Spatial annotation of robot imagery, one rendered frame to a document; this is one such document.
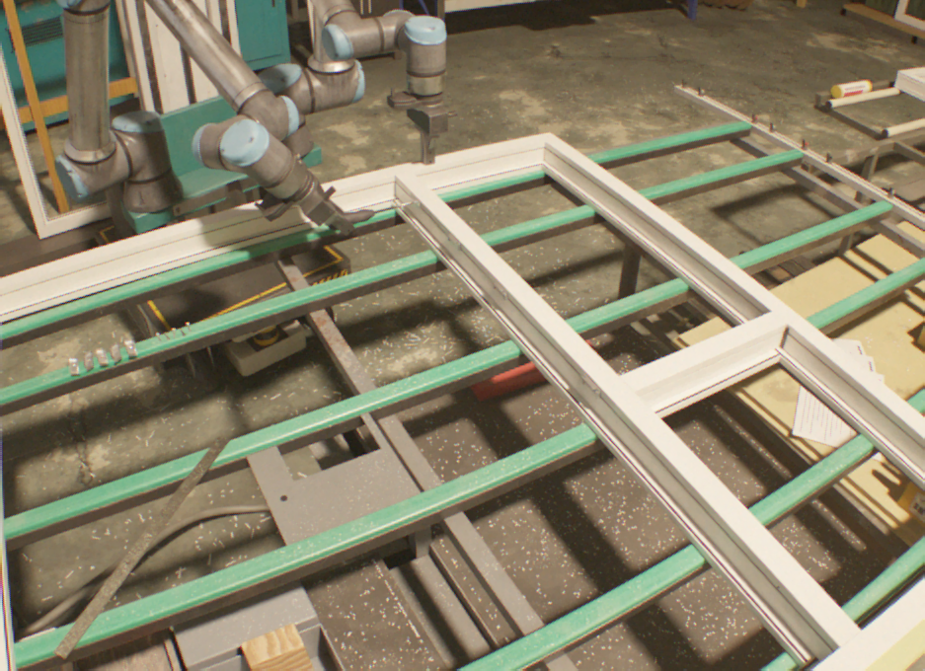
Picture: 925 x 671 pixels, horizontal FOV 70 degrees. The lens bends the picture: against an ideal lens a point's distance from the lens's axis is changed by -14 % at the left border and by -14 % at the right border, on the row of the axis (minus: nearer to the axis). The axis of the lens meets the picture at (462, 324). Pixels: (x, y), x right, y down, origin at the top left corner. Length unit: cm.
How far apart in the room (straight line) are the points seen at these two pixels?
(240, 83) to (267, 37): 376
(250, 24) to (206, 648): 458
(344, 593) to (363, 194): 91
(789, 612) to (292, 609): 75
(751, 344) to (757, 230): 231
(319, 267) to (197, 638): 161
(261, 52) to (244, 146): 402
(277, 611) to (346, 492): 24
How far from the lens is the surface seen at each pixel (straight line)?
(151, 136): 222
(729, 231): 360
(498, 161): 192
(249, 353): 258
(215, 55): 168
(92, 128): 206
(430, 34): 168
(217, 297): 254
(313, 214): 152
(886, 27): 848
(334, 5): 182
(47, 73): 523
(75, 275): 171
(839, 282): 221
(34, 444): 276
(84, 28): 187
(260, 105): 161
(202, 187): 235
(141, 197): 228
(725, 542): 110
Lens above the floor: 175
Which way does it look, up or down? 39 degrees down
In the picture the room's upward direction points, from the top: straight up
